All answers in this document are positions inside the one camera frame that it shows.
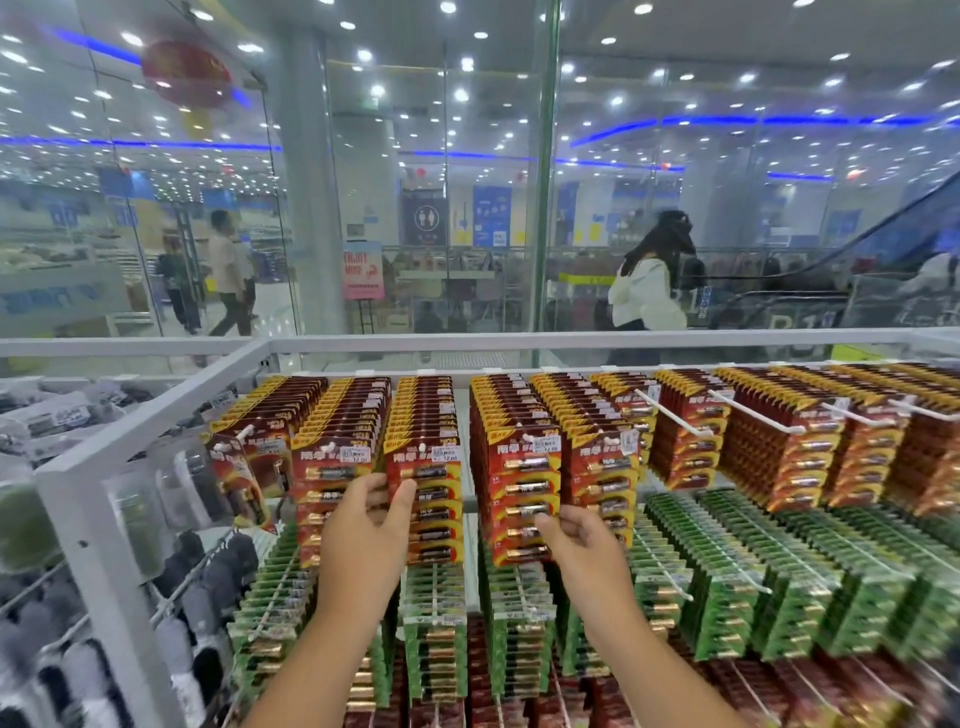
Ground person's right hand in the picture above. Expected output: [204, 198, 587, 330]
[534, 504, 640, 633]

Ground person's left hand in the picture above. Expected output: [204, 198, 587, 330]
[318, 472, 418, 610]

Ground red battery blister card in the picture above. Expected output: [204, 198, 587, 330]
[384, 441, 465, 568]
[486, 436, 565, 568]

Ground person's left forearm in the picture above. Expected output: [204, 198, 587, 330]
[241, 591, 397, 728]

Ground person's right forearm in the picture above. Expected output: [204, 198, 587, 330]
[579, 600, 747, 728]

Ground white peg hook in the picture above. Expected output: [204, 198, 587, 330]
[636, 388, 715, 438]
[820, 402, 899, 429]
[708, 388, 807, 436]
[888, 399, 960, 423]

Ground rows of green battery packs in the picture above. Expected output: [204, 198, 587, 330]
[225, 487, 960, 708]

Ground rows of red battery packs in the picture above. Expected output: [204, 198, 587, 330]
[201, 362, 960, 571]

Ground rack of hanging socks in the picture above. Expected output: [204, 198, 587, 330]
[0, 525, 260, 728]

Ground pink sign on stand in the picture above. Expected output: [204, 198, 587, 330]
[342, 240, 386, 336]

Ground rows of maroon battery packs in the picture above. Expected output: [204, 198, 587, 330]
[343, 613, 954, 728]

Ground pile of clear packaged goods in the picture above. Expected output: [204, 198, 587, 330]
[0, 373, 144, 470]

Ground escalator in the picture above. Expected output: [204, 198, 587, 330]
[708, 171, 960, 333]

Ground red hanging lantern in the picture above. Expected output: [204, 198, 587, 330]
[141, 39, 235, 111]

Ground white metal display rack frame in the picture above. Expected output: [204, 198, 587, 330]
[36, 327, 960, 728]

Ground dark blue wall sign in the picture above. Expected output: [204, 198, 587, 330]
[402, 190, 450, 248]

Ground blue wall poster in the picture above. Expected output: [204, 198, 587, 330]
[471, 185, 513, 249]

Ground glass partition post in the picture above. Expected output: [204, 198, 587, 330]
[525, 0, 565, 333]

